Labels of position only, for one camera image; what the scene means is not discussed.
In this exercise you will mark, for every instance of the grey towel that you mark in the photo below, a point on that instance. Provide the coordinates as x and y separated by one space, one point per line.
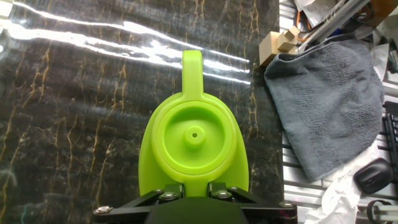
326 105

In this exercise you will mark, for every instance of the black keyboard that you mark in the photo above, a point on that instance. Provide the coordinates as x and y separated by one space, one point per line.
392 137

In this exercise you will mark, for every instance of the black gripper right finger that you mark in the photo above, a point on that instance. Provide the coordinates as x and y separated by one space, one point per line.
219 190

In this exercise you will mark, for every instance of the dark marbled table mat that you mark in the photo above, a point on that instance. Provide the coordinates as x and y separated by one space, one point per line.
77 109

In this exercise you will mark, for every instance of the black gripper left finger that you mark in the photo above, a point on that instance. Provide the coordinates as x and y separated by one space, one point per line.
172 191

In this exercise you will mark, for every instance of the crumpled white tissue paper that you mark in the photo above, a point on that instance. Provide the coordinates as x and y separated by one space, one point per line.
339 196

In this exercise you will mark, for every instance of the aluminium frame bar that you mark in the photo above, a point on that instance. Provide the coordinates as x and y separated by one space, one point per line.
332 21

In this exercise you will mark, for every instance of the green plastic watering can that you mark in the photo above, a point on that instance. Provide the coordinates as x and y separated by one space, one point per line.
194 149

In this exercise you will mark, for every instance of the wooden block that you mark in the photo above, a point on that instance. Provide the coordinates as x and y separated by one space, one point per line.
273 46

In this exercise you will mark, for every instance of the orange tube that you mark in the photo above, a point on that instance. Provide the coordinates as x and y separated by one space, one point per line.
299 23

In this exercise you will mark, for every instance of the black computer mouse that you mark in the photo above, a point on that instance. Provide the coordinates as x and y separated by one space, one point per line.
373 175

